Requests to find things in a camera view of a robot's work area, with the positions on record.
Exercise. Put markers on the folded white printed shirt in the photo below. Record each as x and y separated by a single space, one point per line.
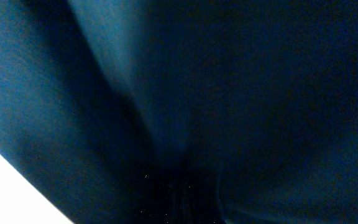
21 203

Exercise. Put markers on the black leggings red waistband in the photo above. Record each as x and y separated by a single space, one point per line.
177 111

